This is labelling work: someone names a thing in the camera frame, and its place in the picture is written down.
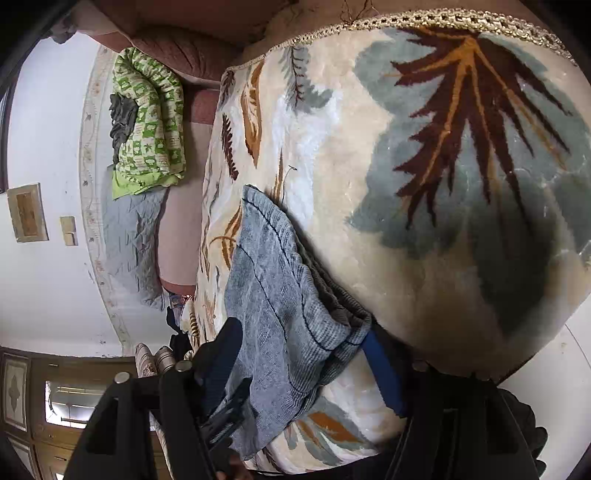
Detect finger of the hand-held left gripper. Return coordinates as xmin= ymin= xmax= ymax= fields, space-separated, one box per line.
xmin=202 ymin=377 xmax=254 ymax=463

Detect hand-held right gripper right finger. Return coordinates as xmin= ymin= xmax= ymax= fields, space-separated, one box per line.
xmin=361 ymin=329 xmax=550 ymax=480

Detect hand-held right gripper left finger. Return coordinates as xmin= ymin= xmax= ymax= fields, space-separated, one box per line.
xmin=62 ymin=318 xmax=244 ymax=480

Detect grey-blue denim pants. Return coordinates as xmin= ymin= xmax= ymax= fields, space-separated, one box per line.
xmin=225 ymin=185 xmax=374 ymax=460

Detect black cloth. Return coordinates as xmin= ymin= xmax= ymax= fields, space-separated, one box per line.
xmin=165 ymin=305 xmax=191 ymax=356

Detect pink bed sheet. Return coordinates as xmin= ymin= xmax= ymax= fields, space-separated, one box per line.
xmin=157 ymin=88 xmax=218 ymax=296

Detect grey quilted bedspread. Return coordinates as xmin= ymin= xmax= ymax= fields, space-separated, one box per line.
xmin=102 ymin=187 xmax=171 ymax=310

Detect wooden cabinet with glass panels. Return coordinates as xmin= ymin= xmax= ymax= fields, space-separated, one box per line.
xmin=0 ymin=346 xmax=171 ymax=480

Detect cream leaf-print blanket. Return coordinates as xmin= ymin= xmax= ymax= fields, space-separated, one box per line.
xmin=178 ymin=10 xmax=591 ymax=476

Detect green patterned quilt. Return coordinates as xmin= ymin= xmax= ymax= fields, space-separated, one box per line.
xmin=111 ymin=46 xmax=186 ymax=200

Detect dark grey cloth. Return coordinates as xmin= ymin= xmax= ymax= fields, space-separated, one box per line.
xmin=109 ymin=92 xmax=139 ymax=164

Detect beige wall switch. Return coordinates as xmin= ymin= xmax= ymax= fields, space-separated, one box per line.
xmin=59 ymin=215 xmax=79 ymax=247

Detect framed wall picture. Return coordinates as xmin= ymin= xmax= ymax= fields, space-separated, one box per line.
xmin=6 ymin=183 xmax=49 ymax=243

